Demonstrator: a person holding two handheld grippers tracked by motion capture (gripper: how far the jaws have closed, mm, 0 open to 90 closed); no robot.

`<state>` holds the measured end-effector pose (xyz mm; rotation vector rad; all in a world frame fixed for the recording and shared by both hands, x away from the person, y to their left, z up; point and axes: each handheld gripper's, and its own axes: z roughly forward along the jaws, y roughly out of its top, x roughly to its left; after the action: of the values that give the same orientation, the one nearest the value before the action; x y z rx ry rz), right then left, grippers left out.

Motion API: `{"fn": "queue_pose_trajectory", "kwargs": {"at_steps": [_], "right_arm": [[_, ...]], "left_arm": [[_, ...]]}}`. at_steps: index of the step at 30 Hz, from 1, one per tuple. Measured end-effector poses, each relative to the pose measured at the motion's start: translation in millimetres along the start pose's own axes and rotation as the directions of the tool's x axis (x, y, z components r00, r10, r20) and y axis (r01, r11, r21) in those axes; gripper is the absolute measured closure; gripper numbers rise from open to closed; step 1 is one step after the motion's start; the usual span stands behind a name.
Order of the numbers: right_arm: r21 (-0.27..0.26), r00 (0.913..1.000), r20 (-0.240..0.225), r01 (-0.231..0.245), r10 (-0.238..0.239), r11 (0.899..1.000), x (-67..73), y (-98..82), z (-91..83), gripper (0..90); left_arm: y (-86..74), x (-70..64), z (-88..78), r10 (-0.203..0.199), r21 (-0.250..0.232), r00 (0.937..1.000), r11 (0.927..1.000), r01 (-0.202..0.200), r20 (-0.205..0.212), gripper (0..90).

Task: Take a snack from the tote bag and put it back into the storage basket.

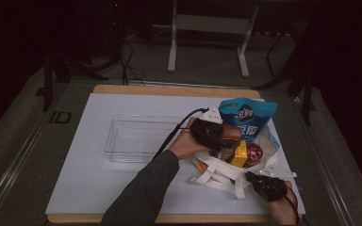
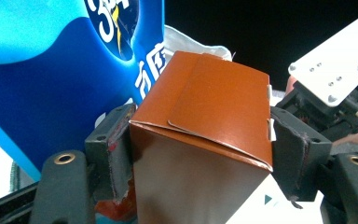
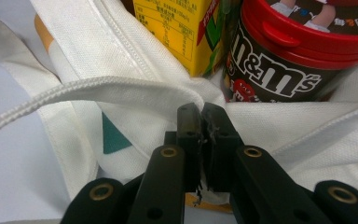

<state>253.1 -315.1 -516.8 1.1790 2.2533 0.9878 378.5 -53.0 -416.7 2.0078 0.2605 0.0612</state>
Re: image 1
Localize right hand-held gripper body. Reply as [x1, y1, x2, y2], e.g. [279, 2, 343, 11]
[253, 165, 298, 202]

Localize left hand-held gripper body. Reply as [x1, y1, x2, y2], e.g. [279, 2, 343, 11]
[189, 107, 226, 151]

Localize long brown box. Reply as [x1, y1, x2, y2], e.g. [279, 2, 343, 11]
[215, 122, 243, 164]

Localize yellow drink carton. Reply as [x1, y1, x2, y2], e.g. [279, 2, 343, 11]
[229, 139, 249, 169]

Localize red round can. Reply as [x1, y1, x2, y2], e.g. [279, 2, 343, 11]
[243, 143, 264, 169]

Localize white patterned tote bag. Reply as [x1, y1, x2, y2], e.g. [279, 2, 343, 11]
[185, 125, 281, 201]

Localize blue snack pouch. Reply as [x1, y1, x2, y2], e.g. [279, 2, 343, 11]
[218, 97, 281, 151]

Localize clear plastic tray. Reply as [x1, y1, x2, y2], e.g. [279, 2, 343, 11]
[104, 113, 185, 164]

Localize person's left hand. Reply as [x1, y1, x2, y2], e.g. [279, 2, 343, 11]
[169, 117, 214, 160]

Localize person's right hand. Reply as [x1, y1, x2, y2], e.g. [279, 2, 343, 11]
[268, 182, 300, 226]

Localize black metal stand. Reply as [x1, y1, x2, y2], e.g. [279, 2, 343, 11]
[41, 55, 109, 112]
[253, 31, 318, 127]

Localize white metal stand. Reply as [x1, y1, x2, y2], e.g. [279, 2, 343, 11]
[167, 0, 260, 79]

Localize black floor plate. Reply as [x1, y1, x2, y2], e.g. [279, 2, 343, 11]
[49, 110, 73, 124]

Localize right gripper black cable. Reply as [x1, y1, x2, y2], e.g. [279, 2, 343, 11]
[283, 184, 302, 226]

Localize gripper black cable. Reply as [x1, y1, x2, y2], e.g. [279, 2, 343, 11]
[152, 107, 210, 161]
[283, 184, 302, 226]

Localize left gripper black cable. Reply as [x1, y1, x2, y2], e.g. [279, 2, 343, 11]
[152, 107, 210, 161]

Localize black floor cables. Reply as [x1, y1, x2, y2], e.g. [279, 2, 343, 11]
[118, 40, 146, 87]

